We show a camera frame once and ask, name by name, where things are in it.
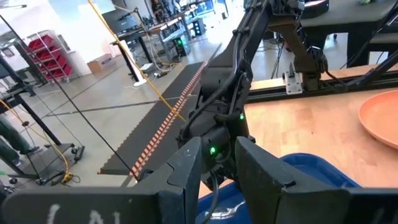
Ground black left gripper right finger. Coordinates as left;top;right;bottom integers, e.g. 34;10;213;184
234;136;398;224

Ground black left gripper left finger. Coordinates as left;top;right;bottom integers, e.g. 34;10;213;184
1;136;203;224

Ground computer case with green light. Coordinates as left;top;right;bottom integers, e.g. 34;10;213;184
172;33;192;58

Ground black rolling desk stand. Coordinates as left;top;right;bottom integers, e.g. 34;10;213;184
0;55;85;187

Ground thin yellow floor cable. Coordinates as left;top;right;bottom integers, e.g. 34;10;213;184
0;99;75;185

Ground long workbench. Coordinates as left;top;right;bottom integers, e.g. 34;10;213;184
110;6;201;83

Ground black hanging cable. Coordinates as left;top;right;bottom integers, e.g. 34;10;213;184
0;14;139;180

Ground black floor mat orange stripes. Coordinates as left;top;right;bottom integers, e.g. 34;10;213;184
98;61;208;177
136;43;223;187

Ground wire rack with red bins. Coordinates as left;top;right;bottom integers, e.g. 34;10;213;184
25;30;75;83

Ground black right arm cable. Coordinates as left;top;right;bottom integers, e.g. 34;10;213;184
198;172;220;224

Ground black table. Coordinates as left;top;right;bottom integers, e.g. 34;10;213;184
300;0;398;68

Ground black monitor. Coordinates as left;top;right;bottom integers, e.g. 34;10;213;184
101;8;141;35

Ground orange plate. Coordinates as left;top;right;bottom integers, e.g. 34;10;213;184
357;89;398;151

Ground black round device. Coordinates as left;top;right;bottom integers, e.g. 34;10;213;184
302;0;330;19

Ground black aluminium table frame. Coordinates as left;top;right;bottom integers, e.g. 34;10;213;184
247;49;398;105

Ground person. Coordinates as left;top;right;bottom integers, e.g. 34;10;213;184
0;116;41;167

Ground white metal bracket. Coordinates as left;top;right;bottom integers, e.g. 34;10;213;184
283;63;304;96

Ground blue plastic tray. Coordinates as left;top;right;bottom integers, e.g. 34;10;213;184
197;152;362;224

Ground computer case with white lights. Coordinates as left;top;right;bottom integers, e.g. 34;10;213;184
188;17;207;37

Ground thick yellow cable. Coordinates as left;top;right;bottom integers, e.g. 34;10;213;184
87;0;187;123

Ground cardboard box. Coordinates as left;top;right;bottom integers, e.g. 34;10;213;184
86;53;116;75

